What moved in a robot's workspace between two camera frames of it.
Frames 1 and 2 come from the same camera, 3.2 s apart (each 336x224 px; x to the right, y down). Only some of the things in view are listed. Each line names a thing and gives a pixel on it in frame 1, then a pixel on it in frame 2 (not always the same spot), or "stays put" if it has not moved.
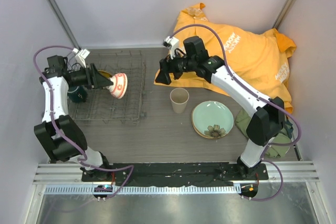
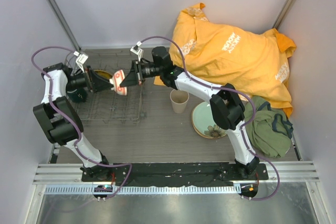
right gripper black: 166,65 → 132,78
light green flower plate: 212,119 stays put
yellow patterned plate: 105,74 stays put
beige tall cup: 179,97 stays put
